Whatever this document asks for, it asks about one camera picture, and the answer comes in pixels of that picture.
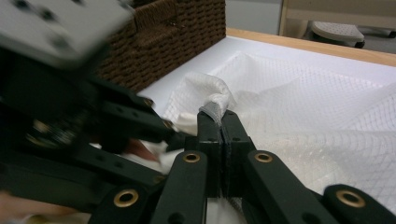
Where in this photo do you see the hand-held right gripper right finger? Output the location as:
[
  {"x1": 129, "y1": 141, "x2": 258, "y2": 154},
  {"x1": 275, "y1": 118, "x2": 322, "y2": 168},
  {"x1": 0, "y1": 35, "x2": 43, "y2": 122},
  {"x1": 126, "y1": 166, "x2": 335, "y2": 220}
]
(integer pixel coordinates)
[{"x1": 221, "y1": 109, "x2": 257, "y2": 199}]

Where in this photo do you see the white table mat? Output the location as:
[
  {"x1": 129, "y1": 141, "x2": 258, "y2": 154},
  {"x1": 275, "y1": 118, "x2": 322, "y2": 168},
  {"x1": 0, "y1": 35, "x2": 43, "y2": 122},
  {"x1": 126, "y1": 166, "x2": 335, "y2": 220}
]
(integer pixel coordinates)
[{"x1": 138, "y1": 35, "x2": 396, "y2": 108}]

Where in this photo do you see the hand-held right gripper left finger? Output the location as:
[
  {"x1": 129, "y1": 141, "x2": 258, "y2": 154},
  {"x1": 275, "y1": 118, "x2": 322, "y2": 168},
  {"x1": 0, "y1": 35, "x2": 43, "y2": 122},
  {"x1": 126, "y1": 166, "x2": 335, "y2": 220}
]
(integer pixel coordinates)
[{"x1": 185, "y1": 111, "x2": 223, "y2": 199}]

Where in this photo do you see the brown wicker basket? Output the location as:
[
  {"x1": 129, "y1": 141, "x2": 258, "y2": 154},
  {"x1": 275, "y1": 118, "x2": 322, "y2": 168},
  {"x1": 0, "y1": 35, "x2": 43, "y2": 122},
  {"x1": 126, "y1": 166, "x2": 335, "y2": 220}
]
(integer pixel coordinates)
[{"x1": 92, "y1": 0, "x2": 227, "y2": 93}]

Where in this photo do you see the white mesh laundry bag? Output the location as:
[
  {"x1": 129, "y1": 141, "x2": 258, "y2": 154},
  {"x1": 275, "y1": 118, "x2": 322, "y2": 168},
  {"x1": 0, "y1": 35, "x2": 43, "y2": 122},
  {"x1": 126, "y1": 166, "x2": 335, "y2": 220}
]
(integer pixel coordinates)
[{"x1": 162, "y1": 50, "x2": 396, "y2": 224}]

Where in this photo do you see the grey chair base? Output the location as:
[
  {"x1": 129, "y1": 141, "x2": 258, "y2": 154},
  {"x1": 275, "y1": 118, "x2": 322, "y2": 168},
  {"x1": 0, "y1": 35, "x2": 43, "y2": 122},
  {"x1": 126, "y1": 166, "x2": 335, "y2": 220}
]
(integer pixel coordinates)
[{"x1": 306, "y1": 20, "x2": 366, "y2": 49}]

